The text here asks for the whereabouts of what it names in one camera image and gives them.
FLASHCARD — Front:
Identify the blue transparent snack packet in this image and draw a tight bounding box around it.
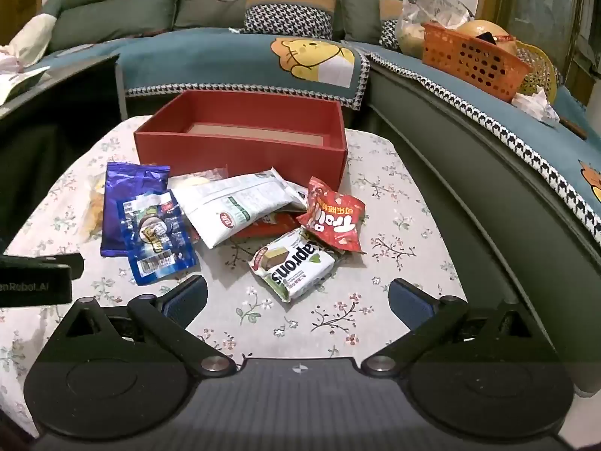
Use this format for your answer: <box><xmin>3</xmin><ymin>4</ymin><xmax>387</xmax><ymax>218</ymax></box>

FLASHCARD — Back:
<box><xmin>122</xmin><ymin>190</ymin><xmax>199</xmax><ymax>286</ymax></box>

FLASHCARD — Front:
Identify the crumpled white tissue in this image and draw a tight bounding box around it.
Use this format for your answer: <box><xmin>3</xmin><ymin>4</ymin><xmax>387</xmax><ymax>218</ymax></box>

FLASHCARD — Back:
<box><xmin>511</xmin><ymin>90</ymin><xmax>562</xmax><ymax>127</ymax></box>

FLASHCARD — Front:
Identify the teal bear print sofa cover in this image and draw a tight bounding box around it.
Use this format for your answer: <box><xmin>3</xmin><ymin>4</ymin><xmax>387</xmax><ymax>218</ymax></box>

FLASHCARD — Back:
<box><xmin>347</xmin><ymin>42</ymin><xmax>601</xmax><ymax>240</ymax></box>
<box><xmin>33</xmin><ymin>26</ymin><xmax>369</xmax><ymax>111</ymax></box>

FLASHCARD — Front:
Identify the brown stick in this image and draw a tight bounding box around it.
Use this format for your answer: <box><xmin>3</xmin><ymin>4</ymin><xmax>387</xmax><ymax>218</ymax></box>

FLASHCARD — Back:
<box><xmin>559</xmin><ymin>117</ymin><xmax>589</xmax><ymax>140</ymax></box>

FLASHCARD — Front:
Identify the clear round cake packet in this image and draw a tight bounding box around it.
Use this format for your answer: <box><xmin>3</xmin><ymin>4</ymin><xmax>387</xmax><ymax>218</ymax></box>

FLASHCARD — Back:
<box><xmin>168</xmin><ymin>168</ymin><xmax>228</xmax><ymax>189</ymax></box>

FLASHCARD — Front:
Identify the dark side table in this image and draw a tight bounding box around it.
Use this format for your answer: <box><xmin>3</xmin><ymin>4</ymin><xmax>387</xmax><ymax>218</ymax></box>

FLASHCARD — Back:
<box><xmin>0</xmin><ymin>54</ymin><xmax>127</xmax><ymax>240</ymax></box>

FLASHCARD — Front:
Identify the purple snack packet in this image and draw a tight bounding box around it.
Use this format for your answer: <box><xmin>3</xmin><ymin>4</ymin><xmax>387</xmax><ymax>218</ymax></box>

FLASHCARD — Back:
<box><xmin>100</xmin><ymin>162</ymin><xmax>171</xmax><ymax>258</ymax></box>

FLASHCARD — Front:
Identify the floral tablecloth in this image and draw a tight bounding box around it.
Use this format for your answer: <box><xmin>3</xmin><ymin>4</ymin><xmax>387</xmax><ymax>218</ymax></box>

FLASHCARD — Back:
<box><xmin>0</xmin><ymin>115</ymin><xmax>470</xmax><ymax>437</ymax></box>

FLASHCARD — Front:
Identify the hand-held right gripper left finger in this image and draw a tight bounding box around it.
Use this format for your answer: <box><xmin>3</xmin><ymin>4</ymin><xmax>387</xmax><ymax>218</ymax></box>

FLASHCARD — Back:
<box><xmin>40</xmin><ymin>275</ymin><xmax>238</xmax><ymax>379</ymax></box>

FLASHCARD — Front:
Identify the orange plastic basket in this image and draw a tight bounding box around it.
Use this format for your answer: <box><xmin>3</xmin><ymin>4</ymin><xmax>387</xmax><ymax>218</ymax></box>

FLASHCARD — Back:
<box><xmin>421</xmin><ymin>23</ymin><xmax>533</xmax><ymax>103</ymax></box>

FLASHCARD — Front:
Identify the flat red snack packet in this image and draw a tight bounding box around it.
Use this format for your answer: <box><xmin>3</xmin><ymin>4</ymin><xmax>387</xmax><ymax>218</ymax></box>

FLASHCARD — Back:
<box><xmin>230</xmin><ymin>210</ymin><xmax>304</xmax><ymax>240</ymax></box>

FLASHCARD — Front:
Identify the cream cloth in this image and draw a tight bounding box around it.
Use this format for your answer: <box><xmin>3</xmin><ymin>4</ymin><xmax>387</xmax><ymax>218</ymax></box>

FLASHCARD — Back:
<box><xmin>9</xmin><ymin>12</ymin><xmax>59</xmax><ymax>67</ymax></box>

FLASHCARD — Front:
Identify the clear yellow crisp packet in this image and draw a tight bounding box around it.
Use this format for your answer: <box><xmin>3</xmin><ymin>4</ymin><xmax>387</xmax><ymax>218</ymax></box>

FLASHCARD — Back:
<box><xmin>77</xmin><ymin>174</ymin><xmax>111</xmax><ymax>242</ymax></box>

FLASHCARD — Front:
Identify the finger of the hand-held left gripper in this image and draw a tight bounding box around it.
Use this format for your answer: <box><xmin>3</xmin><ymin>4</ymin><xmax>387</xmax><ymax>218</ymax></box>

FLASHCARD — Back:
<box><xmin>0</xmin><ymin>254</ymin><xmax>85</xmax><ymax>278</ymax></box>

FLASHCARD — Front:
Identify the yellow pomelo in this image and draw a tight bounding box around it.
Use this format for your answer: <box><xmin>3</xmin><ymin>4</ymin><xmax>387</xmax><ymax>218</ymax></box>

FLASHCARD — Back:
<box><xmin>455</xmin><ymin>20</ymin><xmax>517</xmax><ymax>57</ymax></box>

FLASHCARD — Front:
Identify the yellow plastic basket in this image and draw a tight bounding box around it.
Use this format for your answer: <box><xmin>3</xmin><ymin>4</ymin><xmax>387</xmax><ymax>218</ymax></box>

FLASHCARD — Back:
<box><xmin>514</xmin><ymin>40</ymin><xmax>559</xmax><ymax>104</ymax></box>

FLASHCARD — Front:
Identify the clear plastic bag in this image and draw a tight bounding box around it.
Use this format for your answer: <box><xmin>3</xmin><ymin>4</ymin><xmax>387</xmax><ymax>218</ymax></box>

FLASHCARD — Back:
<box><xmin>396</xmin><ymin>0</ymin><xmax>475</xmax><ymax>59</ymax></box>

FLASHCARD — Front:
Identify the red strawberry snack packet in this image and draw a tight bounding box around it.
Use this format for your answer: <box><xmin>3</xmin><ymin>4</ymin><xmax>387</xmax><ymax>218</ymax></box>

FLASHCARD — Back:
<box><xmin>296</xmin><ymin>176</ymin><xmax>367</xmax><ymax>255</ymax></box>

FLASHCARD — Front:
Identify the large white snack bag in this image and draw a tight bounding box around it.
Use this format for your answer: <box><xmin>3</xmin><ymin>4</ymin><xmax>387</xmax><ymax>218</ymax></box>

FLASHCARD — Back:
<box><xmin>170</xmin><ymin>168</ymin><xmax>308</xmax><ymax>250</ymax></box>

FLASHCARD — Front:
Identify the green white wafer packet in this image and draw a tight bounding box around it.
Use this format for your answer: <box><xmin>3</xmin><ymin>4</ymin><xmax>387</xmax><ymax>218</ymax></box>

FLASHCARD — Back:
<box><xmin>248</xmin><ymin>228</ymin><xmax>336</xmax><ymax>304</ymax></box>

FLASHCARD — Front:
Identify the red cardboard box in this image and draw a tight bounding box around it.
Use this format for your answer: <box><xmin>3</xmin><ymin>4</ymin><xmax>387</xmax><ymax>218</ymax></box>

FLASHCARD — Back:
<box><xmin>134</xmin><ymin>90</ymin><xmax>348</xmax><ymax>191</ymax></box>

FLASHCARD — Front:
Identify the white paper sheet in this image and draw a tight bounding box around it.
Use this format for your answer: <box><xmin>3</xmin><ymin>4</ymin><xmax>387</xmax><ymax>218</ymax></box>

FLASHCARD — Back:
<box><xmin>0</xmin><ymin>66</ymin><xmax>50</xmax><ymax>104</ymax></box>

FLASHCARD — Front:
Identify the plain green back cushion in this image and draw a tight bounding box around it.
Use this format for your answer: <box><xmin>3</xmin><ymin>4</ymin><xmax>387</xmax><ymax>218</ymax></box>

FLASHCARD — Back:
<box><xmin>49</xmin><ymin>0</ymin><xmax>181</xmax><ymax>52</ymax></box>

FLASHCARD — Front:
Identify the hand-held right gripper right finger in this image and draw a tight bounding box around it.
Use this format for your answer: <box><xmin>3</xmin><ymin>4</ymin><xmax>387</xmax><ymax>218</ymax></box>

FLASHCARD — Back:
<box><xmin>361</xmin><ymin>278</ymin><xmax>562</xmax><ymax>379</ymax></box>

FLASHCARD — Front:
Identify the wooden framed glass cabinet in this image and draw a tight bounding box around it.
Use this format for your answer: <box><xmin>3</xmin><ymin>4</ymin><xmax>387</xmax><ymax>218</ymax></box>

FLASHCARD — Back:
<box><xmin>476</xmin><ymin>0</ymin><xmax>601</xmax><ymax>104</ymax></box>

